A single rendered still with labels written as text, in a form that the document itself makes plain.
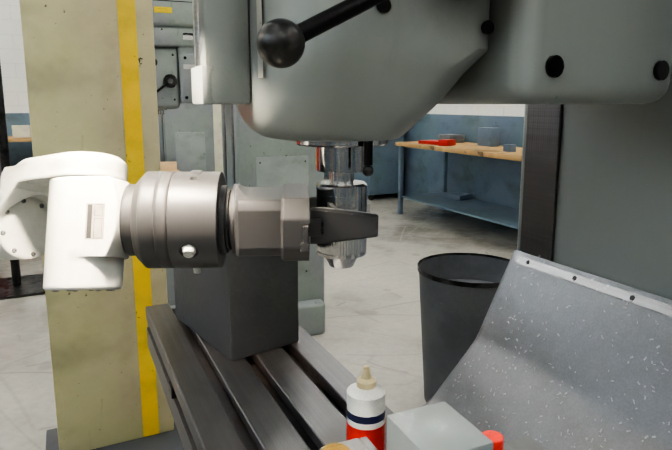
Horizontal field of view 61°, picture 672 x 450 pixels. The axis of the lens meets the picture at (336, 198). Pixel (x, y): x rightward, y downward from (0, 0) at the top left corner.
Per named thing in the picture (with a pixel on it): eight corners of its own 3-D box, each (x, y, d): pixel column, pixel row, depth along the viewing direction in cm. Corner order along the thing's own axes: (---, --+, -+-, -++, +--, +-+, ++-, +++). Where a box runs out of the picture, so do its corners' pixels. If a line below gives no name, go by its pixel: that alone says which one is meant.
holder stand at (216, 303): (230, 362, 83) (226, 229, 80) (174, 317, 100) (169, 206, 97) (299, 342, 90) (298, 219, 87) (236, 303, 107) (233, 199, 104)
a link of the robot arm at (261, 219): (310, 179, 46) (159, 179, 45) (309, 293, 47) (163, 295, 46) (306, 162, 58) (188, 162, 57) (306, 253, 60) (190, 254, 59)
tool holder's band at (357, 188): (317, 197, 50) (317, 186, 50) (314, 189, 54) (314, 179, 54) (370, 196, 50) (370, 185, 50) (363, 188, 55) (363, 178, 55)
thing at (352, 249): (318, 260, 51) (317, 197, 50) (315, 247, 55) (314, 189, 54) (369, 259, 51) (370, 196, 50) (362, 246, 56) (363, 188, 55)
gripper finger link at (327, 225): (376, 241, 51) (308, 242, 51) (377, 206, 50) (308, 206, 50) (379, 246, 49) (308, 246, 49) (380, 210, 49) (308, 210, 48)
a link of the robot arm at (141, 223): (169, 160, 48) (31, 160, 47) (166, 288, 46) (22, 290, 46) (193, 184, 59) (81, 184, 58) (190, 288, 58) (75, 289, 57)
